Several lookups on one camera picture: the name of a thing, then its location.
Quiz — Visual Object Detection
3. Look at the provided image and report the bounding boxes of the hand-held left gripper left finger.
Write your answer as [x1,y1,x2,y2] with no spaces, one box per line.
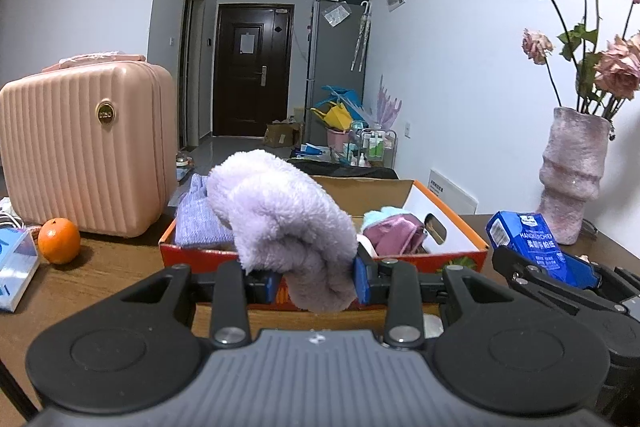
[119,260,282,350]

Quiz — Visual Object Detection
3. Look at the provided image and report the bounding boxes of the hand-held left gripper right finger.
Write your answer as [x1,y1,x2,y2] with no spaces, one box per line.
[352,246,522,351]

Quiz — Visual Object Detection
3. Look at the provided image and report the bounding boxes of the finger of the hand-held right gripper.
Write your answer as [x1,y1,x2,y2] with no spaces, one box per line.
[564,255,640,303]
[492,245,609,316]

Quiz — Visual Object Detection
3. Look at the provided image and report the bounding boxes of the blue tissue packet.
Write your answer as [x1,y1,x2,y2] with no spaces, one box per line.
[485,210,604,289]

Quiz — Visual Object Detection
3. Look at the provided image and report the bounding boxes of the pink satin scrunchie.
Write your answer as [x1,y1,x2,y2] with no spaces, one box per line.
[362,214,429,256]

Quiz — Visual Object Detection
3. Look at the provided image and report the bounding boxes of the lilac fluffy cloth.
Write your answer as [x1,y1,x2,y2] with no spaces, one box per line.
[206,149,360,313]

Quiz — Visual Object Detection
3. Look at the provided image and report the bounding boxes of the light blue plush toy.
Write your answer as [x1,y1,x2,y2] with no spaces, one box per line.
[360,205,409,231]

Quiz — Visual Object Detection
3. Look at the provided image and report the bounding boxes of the orange cardboard box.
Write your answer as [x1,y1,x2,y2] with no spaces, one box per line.
[158,176,490,311]

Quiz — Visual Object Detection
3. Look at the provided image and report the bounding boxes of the purple fabric pouch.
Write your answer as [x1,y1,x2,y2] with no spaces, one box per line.
[174,174,236,248]

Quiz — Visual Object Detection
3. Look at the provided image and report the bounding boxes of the blue soft tissue pack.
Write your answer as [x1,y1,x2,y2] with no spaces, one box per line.
[0,226,41,313]

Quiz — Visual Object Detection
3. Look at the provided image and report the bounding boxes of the dark cloth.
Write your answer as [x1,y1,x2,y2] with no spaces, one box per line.
[287,158,400,181]

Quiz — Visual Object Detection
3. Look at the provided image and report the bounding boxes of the pink textured vase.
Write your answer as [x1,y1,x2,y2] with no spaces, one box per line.
[538,106,614,246]

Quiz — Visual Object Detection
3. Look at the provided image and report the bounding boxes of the cart with bottles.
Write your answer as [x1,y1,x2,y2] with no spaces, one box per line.
[349,128,398,168]

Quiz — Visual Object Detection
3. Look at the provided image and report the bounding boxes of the pink bucket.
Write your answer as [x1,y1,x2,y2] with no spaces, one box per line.
[326,128,354,153]

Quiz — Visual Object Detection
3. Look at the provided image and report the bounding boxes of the brown floor carton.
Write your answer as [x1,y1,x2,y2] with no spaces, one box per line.
[263,121,303,148]

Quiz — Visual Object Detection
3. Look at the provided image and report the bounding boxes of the blue plastic rack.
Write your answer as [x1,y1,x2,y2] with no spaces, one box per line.
[320,85,374,118]

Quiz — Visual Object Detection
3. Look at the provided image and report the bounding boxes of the orange fruit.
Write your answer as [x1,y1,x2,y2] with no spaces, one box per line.
[37,217,82,265]

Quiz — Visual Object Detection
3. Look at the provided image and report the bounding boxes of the dark brown door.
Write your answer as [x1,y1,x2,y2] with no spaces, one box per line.
[212,3,295,138]

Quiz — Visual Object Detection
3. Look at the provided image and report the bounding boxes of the grey refrigerator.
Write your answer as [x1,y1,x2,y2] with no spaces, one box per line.
[304,0,369,148]

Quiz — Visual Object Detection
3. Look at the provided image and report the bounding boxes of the pink ribbed suitcase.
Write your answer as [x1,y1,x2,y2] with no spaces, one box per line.
[0,59,175,239]

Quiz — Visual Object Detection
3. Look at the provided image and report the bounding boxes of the hanging folded umbrellas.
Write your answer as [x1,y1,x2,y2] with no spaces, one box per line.
[350,1,374,73]

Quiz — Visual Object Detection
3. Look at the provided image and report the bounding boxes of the pink item on suitcase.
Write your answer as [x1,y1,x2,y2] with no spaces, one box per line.
[42,51,147,74]

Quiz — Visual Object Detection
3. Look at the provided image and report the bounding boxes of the white wall box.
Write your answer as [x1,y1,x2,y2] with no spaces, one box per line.
[428,168,479,216]

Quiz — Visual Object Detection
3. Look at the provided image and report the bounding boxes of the purple wall decoration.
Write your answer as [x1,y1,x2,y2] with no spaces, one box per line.
[374,74,404,130]

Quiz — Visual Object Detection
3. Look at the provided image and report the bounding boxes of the white charger cable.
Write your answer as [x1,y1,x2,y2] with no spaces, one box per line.
[0,196,26,231]

